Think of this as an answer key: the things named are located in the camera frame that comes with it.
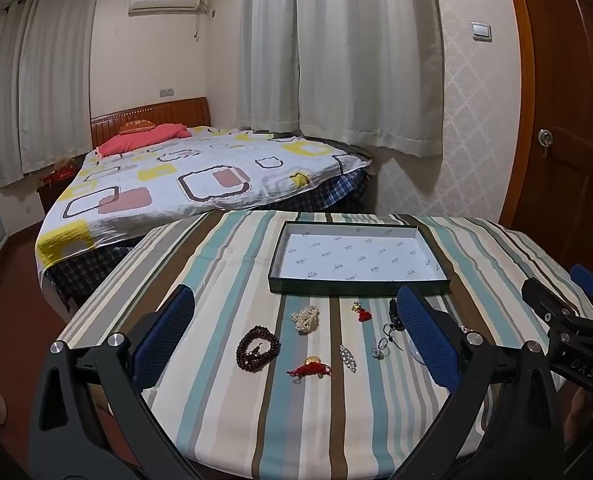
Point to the red box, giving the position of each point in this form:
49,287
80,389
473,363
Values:
56,177

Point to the red tassel gold charm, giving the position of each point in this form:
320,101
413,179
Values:
312,367

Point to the small red tassel charm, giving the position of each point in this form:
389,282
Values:
363,315

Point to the white air conditioner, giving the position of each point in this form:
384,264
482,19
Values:
164,0

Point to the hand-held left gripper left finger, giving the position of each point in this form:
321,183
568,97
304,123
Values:
169,325

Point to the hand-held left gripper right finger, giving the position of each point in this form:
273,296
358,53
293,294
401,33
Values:
426,340

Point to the wooden bed headboard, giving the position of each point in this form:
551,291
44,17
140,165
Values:
176,110

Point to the brown wooden door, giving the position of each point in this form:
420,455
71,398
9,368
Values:
566,110

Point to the bed with patterned sheet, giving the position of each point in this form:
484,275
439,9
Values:
201,160

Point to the dark wooden nightstand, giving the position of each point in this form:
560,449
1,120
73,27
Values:
51,197

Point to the rhinestone brooch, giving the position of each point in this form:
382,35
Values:
347,358

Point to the shallow dark green box tray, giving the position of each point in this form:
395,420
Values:
356,255

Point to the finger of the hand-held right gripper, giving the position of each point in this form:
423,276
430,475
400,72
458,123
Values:
543,296
590,281

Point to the brown plush toy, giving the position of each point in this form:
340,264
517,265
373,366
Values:
66,163

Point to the pink pillow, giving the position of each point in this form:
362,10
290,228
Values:
136,141

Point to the orange round cushion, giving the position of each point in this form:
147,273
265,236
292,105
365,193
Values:
136,125

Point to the metal door lock with keys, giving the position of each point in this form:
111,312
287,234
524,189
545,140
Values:
544,137

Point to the person's right hand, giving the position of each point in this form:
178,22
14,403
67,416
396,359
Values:
578,412

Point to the striped tablecloth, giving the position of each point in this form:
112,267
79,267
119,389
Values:
226,270

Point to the grey light switch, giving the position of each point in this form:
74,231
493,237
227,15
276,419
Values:
481,31

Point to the white window curtain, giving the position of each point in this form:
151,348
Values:
51,85
371,50
269,45

